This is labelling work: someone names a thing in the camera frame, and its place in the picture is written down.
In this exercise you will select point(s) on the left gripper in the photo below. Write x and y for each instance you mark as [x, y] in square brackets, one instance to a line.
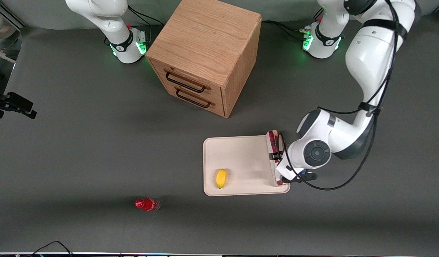
[276, 156]

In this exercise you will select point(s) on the red cookie box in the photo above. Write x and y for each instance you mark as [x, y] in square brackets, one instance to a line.
[274, 160]

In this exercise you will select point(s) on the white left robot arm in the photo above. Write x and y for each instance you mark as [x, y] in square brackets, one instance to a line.
[369, 64]

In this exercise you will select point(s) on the beige plastic tray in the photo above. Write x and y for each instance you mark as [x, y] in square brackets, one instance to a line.
[240, 164]

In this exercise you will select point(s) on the yellow lemon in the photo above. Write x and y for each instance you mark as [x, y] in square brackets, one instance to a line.
[221, 178]

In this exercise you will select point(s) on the wooden drawer cabinet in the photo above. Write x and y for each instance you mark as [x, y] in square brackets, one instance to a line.
[205, 39]

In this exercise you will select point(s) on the red plastic bottle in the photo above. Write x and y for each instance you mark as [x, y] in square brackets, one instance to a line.
[148, 204]

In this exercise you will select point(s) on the black clamp device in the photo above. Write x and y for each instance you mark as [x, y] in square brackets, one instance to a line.
[16, 103]

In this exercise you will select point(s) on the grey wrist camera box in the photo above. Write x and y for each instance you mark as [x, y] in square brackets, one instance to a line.
[305, 176]

